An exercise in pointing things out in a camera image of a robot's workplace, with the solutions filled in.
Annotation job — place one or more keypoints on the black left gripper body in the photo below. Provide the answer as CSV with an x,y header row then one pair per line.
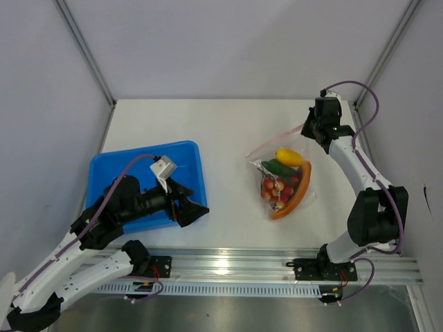
x,y
178,211

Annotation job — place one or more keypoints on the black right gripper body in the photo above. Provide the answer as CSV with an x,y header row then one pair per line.
x,y
311,124

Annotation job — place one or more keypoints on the yellow toy pepper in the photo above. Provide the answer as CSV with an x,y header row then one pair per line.
x,y
289,157

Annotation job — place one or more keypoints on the orange toy meat slice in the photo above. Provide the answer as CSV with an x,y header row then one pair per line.
x,y
299,194

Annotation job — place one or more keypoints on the clear zip top bag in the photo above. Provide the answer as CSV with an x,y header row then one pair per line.
x,y
291,139

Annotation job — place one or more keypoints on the blue plastic bin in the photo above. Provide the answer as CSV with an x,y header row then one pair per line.
x,y
106,167

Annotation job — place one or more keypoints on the green toy cucumber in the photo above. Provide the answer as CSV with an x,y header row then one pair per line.
x,y
277,168

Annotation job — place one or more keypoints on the red toy strawberry bunch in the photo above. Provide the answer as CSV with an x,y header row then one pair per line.
x,y
276,191

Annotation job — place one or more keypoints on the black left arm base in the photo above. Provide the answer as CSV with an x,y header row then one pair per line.
x,y
159,267

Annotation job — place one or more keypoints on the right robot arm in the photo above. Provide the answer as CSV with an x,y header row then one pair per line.
x,y
377,218

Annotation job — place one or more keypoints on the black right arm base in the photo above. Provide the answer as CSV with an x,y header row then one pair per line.
x,y
317,270

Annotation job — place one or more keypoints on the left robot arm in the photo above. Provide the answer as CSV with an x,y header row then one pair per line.
x,y
55,284

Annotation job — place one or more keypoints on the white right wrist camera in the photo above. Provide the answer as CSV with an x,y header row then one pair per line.
x,y
327,93

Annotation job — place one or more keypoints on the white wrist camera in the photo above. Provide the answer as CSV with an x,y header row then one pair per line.
x,y
327,93
162,168

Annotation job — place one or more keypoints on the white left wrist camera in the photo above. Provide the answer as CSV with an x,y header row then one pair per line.
x,y
162,168

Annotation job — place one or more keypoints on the aluminium mounting rail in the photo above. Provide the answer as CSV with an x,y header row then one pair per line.
x,y
243,265

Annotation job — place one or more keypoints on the white slotted cable duct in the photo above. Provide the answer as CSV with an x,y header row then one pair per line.
x,y
210,289

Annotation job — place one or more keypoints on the right aluminium frame post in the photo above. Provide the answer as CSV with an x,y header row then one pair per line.
x,y
398,33

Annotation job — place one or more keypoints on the aluminium frame post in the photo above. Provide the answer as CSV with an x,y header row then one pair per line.
x,y
73,28
398,33

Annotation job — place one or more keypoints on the left aluminium frame post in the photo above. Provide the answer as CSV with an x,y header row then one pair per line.
x,y
73,28

